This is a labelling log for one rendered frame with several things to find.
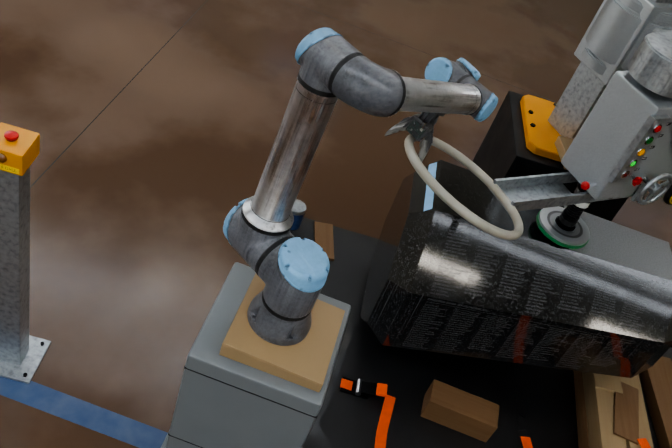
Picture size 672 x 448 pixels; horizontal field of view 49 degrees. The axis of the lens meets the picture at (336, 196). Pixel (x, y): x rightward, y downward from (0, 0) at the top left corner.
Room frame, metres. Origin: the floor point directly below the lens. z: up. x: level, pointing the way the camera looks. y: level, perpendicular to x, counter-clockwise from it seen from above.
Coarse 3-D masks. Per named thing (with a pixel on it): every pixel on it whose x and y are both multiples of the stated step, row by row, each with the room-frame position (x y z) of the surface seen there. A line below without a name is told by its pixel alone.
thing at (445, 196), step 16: (432, 144) 2.14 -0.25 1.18; (448, 144) 2.19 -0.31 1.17; (416, 160) 1.85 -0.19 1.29; (464, 160) 2.18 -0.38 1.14; (432, 176) 1.80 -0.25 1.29; (480, 176) 2.16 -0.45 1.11; (448, 192) 1.77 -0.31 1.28; (496, 192) 2.11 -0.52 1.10; (464, 208) 1.74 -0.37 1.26; (512, 208) 2.03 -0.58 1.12; (480, 224) 1.73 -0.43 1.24
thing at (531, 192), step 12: (504, 180) 2.16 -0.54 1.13; (516, 180) 2.20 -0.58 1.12; (528, 180) 2.24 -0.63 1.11; (540, 180) 2.28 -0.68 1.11; (552, 180) 2.32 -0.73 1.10; (564, 180) 2.36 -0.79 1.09; (576, 180) 2.41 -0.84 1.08; (492, 192) 2.13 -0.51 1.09; (504, 192) 2.15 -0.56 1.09; (516, 192) 2.18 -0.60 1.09; (528, 192) 2.21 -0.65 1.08; (540, 192) 2.24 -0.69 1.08; (552, 192) 2.27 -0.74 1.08; (564, 192) 2.30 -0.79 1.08; (516, 204) 2.06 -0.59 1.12; (528, 204) 2.10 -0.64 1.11; (540, 204) 2.14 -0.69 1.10; (552, 204) 2.18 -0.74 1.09; (564, 204) 2.22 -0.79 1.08
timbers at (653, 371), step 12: (660, 360) 2.70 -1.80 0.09; (576, 372) 2.46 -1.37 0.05; (648, 372) 2.59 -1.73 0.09; (660, 372) 2.62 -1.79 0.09; (576, 384) 2.39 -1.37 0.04; (648, 384) 2.53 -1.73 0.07; (660, 384) 2.54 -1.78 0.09; (576, 396) 2.33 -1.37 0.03; (648, 396) 2.48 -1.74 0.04; (660, 396) 2.46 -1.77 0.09; (576, 408) 2.26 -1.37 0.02; (660, 408) 2.39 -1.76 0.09; (660, 420) 2.33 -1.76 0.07; (660, 432) 2.28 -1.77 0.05; (588, 444) 2.03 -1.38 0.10; (660, 444) 2.23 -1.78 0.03
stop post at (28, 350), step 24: (0, 144) 1.50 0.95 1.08; (24, 144) 1.53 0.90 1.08; (0, 168) 1.48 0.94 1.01; (24, 168) 1.50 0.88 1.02; (0, 192) 1.50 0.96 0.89; (24, 192) 1.54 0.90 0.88; (0, 216) 1.50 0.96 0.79; (24, 216) 1.54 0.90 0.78; (0, 240) 1.50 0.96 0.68; (24, 240) 1.54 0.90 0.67; (0, 264) 1.50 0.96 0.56; (24, 264) 1.54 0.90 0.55; (0, 288) 1.50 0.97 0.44; (24, 288) 1.54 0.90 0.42; (0, 312) 1.50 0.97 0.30; (24, 312) 1.54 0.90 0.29; (0, 336) 1.50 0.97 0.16; (24, 336) 1.54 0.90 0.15; (0, 360) 1.49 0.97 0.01; (24, 360) 1.53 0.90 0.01
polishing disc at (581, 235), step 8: (544, 208) 2.43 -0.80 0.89; (552, 208) 2.45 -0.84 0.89; (560, 208) 2.47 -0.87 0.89; (544, 216) 2.38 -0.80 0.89; (552, 216) 2.40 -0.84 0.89; (544, 224) 2.33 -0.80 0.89; (552, 224) 2.35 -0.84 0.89; (576, 224) 2.41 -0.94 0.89; (584, 224) 2.43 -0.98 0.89; (552, 232) 2.30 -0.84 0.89; (560, 232) 2.32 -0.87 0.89; (568, 232) 2.34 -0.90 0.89; (576, 232) 2.36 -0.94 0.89; (584, 232) 2.38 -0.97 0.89; (560, 240) 2.28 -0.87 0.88; (568, 240) 2.29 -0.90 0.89; (576, 240) 2.31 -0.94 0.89; (584, 240) 2.32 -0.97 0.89
